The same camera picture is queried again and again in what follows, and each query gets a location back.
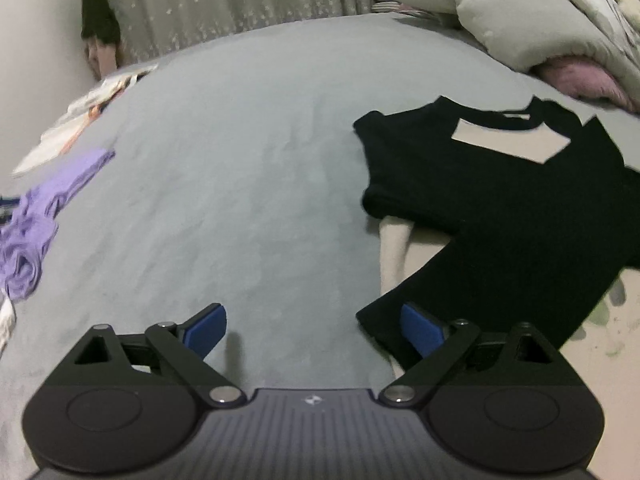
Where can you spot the grey bed cover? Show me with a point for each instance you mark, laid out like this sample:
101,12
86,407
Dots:
240,160

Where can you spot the pink hanging garment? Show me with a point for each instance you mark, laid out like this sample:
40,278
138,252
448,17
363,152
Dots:
102,57

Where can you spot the open book orange cover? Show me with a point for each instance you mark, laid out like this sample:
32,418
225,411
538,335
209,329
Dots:
55,135

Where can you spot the striped cloth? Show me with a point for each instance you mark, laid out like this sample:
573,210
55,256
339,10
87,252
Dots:
410,10

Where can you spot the grey quilt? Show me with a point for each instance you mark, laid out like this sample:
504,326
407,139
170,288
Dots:
500,15

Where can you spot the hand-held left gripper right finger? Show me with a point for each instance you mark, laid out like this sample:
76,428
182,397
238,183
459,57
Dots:
420,327

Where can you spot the dark hanging garment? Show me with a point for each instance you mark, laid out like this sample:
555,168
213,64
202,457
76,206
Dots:
97,10

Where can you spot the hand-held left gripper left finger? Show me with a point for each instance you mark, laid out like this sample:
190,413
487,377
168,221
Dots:
206,327

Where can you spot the cream printed fleece cloth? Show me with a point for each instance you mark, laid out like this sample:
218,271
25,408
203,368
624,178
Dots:
395,255

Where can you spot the white cloth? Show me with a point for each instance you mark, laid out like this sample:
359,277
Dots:
6,325

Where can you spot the purple garment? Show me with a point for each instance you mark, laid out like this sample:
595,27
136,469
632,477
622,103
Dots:
35,220

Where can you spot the white flower print pillow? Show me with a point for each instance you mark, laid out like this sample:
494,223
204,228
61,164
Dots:
600,25

